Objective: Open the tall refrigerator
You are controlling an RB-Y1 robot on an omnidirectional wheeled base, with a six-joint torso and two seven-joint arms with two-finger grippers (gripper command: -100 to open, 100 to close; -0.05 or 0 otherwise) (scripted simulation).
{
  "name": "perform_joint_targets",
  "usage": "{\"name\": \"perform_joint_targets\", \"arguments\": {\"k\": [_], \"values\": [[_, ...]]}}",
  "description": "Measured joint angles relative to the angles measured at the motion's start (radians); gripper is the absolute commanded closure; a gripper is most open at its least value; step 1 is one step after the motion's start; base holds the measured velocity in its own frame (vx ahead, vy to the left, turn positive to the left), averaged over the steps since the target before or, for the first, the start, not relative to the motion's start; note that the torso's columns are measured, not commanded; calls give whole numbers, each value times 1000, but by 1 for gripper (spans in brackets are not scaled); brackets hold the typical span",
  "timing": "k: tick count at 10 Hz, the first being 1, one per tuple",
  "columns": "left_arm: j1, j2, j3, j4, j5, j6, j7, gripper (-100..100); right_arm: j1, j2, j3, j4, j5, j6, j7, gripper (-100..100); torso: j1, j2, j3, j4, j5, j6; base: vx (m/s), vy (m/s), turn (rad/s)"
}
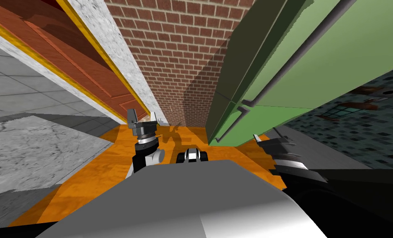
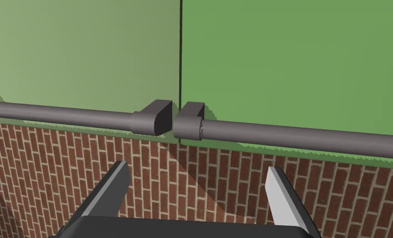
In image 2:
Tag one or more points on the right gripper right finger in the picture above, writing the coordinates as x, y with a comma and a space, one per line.
284, 201

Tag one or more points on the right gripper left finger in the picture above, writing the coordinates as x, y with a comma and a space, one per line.
107, 195

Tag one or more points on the green cupboard door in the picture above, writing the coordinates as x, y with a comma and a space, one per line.
295, 62
80, 56

